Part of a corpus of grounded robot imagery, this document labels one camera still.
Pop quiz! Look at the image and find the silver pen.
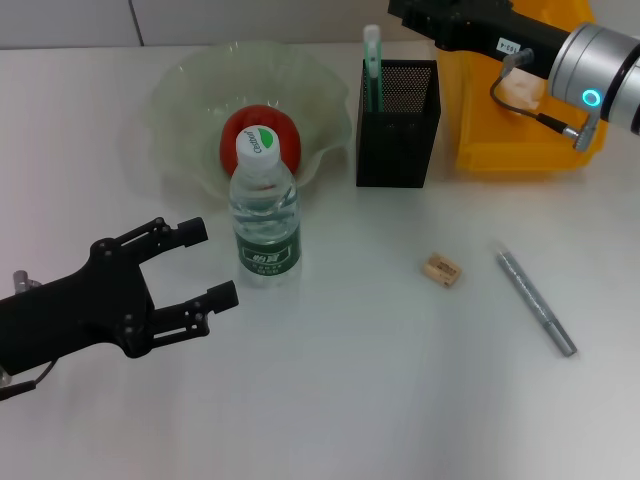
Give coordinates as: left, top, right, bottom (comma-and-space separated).
493, 241, 580, 358

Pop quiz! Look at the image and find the red-orange fruit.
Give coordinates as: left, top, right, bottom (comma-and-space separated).
219, 102, 304, 180

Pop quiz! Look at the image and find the yellow plastic bin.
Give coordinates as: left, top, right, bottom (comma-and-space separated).
433, 0, 612, 174

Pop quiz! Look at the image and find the black mesh pen holder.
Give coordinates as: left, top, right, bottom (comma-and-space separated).
354, 58, 444, 189

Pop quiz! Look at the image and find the green utility knife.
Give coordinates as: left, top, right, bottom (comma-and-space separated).
362, 24, 386, 115

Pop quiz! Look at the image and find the white paper ball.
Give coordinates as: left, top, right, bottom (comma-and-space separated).
499, 68, 547, 115

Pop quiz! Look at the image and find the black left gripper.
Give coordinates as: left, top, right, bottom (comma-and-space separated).
0, 215, 241, 377

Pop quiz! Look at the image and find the green wavy glass fruit bowl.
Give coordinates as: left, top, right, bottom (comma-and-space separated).
142, 42, 351, 202

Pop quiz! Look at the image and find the clear water bottle green label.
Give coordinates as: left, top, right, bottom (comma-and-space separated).
228, 124, 303, 290

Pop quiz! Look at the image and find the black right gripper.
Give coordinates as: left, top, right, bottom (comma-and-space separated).
387, 0, 572, 80

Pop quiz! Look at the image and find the beige eraser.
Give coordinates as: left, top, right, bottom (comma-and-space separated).
421, 251, 463, 289

